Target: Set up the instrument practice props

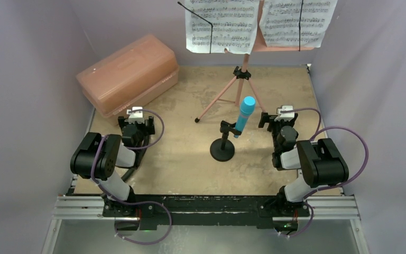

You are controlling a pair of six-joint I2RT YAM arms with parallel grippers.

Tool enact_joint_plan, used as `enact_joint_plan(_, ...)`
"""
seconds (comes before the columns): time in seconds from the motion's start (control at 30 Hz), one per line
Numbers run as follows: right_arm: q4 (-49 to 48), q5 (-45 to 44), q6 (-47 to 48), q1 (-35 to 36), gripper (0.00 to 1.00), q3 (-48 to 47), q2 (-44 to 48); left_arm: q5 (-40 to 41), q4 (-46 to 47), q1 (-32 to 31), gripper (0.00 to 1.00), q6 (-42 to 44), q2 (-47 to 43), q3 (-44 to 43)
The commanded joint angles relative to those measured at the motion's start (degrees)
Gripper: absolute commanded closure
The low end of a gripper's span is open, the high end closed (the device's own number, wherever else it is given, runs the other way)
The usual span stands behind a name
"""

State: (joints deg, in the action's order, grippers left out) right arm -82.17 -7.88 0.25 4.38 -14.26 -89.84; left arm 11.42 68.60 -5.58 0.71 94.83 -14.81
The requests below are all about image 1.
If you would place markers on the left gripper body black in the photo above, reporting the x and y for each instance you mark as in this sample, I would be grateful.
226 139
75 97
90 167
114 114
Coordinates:
141 128

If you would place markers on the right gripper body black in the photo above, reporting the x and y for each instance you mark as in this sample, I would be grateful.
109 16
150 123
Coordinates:
266 119

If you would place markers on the blue toy microphone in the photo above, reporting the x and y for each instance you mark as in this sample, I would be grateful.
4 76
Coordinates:
246 108

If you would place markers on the pink music stand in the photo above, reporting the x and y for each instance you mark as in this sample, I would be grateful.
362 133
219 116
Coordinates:
241 74

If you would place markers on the black microphone desk stand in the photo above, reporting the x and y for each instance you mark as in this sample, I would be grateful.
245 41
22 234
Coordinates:
222 149

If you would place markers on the sheet music page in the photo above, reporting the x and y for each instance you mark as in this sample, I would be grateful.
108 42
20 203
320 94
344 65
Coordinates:
221 26
296 23

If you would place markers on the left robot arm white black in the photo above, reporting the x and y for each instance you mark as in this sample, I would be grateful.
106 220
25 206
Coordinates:
108 160

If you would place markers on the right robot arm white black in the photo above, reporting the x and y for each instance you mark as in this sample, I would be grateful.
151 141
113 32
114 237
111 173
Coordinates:
321 163

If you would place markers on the translucent orange plastic box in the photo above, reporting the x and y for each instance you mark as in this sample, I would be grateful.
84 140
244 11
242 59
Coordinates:
131 77

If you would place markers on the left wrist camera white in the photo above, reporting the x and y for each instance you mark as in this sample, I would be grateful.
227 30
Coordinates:
135 115

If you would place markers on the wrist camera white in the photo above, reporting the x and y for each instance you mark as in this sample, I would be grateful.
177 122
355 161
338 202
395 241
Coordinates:
285 112
135 115

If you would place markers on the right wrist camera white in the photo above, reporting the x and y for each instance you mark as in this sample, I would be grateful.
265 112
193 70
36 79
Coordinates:
285 112

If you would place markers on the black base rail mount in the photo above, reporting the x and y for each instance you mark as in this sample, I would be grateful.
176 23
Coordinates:
261 211

